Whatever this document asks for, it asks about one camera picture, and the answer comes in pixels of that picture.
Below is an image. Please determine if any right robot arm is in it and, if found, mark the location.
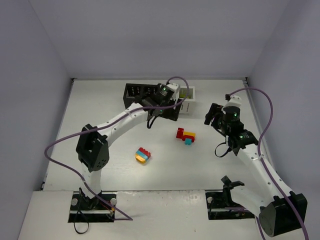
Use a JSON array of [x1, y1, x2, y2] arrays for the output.
[[204, 103, 308, 238]]

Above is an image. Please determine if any large red lego brick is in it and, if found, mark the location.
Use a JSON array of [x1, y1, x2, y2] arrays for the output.
[[176, 127, 184, 139]]

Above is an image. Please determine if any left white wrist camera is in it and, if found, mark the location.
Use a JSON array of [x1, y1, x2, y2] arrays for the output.
[[166, 83, 181, 100]]

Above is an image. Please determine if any black double bin container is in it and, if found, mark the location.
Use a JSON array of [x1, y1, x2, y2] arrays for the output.
[[123, 83, 160, 115]]

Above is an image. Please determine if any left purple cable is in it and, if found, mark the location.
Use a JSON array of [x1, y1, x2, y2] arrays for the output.
[[44, 75, 190, 222]]

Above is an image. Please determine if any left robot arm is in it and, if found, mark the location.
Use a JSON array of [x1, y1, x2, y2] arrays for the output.
[[76, 83, 181, 210]]

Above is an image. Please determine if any red blue orange lego stack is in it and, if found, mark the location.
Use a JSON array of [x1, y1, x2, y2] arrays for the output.
[[135, 147, 151, 164]]

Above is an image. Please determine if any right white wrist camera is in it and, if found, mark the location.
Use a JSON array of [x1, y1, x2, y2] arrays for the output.
[[224, 94, 242, 108]]

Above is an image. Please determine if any white double bin container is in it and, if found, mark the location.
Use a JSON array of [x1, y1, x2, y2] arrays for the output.
[[179, 86, 196, 115]]

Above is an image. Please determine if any yellow red arch lego stack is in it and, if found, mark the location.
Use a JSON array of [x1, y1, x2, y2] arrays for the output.
[[182, 131, 196, 142]]

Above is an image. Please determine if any cyan small lego brick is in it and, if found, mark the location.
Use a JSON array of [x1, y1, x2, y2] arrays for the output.
[[184, 138, 193, 146]]

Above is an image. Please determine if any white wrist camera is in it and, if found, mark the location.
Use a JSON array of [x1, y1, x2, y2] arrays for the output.
[[224, 94, 242, 108], [166, 83, 181, 100]]

